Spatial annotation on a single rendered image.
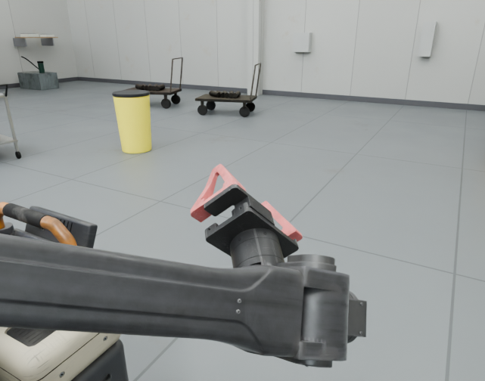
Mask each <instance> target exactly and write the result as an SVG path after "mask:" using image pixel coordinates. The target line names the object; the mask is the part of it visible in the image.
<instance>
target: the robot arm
mask: <svg viewBox="0 0 485 381"><path fill-rule="evenodd" d="M219 175H221V177H222V179H223V180H224V184H223V187H222V189H220V190H219V191H217V192H216V193H215V194H213V192H214V189H215V186H216V180H217V177H218V176H219ZM231 206H235V208H234V209H233V210H232V217H231V218H229V219H227V220H226V221H224V222H223V223H222V224H220V225H218V224H217V223H214V224H212V225H211V226H209V227H208V228H206V229H205V238H206V241H207V242H208V243H209V244H211V245H213V246H214V247H216V248H217V249H220V250H221V251H223V252H224V253H226V254H227V255H229V256H231V257H232V266H233V268H211V267H206V266H201V265H192V264H187V263H182V262H173V261H168V260H163V259H154V258H149V257H144V256H136V255H130V254H125V253H121V252H112V251H107V250H102V249H93V248H88V247H83V246H74V245H70V244H64V243H55V242H51V241H46V240H37V239H32V238H27V237H18V236H13V235H8V234H0V327H12V328H24V329H37V330H62V331H74V332H87V333H112V334H124V335H136V336H161V337H174V338H186V339H206V340H213V341H217V342H223V343H225V344H229V345H233V346H234V347H236V348H239V349H241V350H243V351H245V352H248V353H252V354H256V355H263V356H274V357H277V358H280V359H283V360H286V361H290V362H292V363H295V364H301V365H305V366H306V367H308V366H310V367H329V368H331V367H332V361H346V360H347V343H350V342H352V341H353V340H355V339H356V337H357V336H359V337H366V312H367V301H364V300H358V298H357V297H356V295H355V294H354V293H352V292H350V276H349V275H348V274H344V273H340V272H336V269H337V266H336V265H334V263H335V258H333V257H330V256H323V255H315V254H299V255H292V256H290V255H291V254H292V253H294V252H296V251H297V250H298V249H299V246H298V244H297V242H298V241H299V240H301V239H302V238H303V236H302V234H301V233H300V232H299V231H298V230H297V229H296V228H295V227H294V226H293V225H292V224H291V223H290V222H289V221H288V220H286V219H285V218H284V217H283V216H282V215H281V214H280V213H279V212H278V211H277V210H276V209H275V208H274V207H272V206H271V205H270V204H269V203H268V202H267V201H264V202H263V203H259V202H258V201H257V200H255V199H254V198H253V197H252V196H251V195H249V194H248V193H247V192H246V189H245V188H244V187H243V186H242V185H241V183H240V182H239V181H238V180H237V179H236V178H235V177H234V176H233V175H232V174H231V173H230V172H229V171H228V170H227V169H226V168H225V167H224V166H223V165H222V164H219V165H218V166H216V167H215V168H214V169H213V170H212V172H211V174H210V177H209V179H208V182H207V185H206V187H205V188H204V190H203V192H202V193H201V195H200V196H199V197H198V199H197V201H196V202H195V204H194V205H193V206H192V208H191V217H193V218H195V219H196V220H198V221H199V222H202V221H204V220H205V219H207V218H208V217H210V216H211V215H213V216H218V215H219V214H220V213H222V212H224V211H225V210H227V209H228V208H229V207H231ZM273 219H275V220H276V221H277V222H278V223H279V224H280V225H281V226H282V230H281V231H280V230H279V229H278V228H277V227H276V226H275V223H274V220H273ZM286 257H288V261H287V262H285V261H284V258H286Z"/></svg>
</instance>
